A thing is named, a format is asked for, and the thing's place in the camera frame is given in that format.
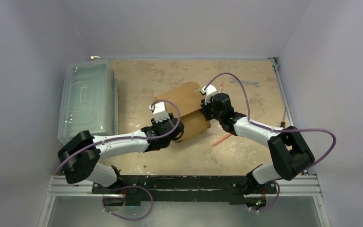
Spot brown cardboard box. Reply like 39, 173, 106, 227
153, 82, 211, 142

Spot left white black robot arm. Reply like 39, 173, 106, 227
57, 115, 184, 193

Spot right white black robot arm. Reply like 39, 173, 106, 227
200, 93, 315, 195

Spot silver open-end wrench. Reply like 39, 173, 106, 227
229, 77, 260, 87

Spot clear plastic storage bin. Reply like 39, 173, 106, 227
57, 59, 118, 145

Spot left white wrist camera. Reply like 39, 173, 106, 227
150, 102, 170, 123

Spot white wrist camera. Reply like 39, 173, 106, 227
200, 84, 218, 105
150, 102, 170, 123

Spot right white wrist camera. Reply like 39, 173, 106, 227
200, 84, 218, 105

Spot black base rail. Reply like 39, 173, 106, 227
92, 175, 277, 208

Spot aluminium frame rail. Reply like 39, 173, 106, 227
38, 175, 331, 227

